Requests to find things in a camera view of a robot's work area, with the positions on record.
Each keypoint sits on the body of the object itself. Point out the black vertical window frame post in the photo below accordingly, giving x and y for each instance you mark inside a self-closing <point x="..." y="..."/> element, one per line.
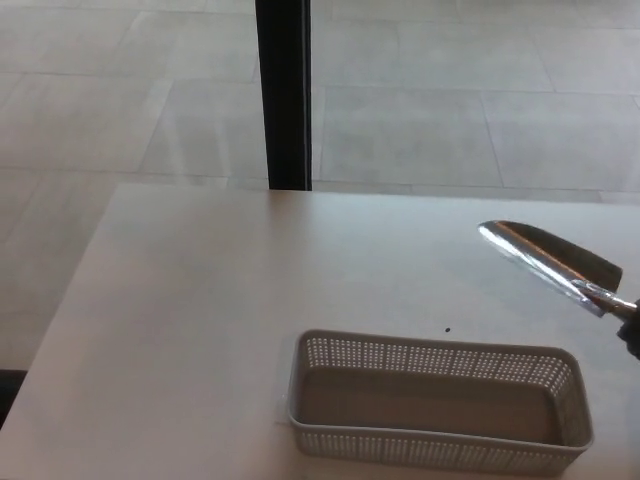
<point x="282" y="100"/>

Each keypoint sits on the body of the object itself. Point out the grey perforated plastic basket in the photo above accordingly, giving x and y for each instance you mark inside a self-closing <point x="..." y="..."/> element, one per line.
<point x="430" y="400"/>

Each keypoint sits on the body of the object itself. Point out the silver metal garden trowel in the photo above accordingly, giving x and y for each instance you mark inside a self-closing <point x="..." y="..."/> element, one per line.
<point x="550" y="255"/>

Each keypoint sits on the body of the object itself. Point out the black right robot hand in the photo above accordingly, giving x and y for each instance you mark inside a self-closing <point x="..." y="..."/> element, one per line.
<point x="633" y="327"/>

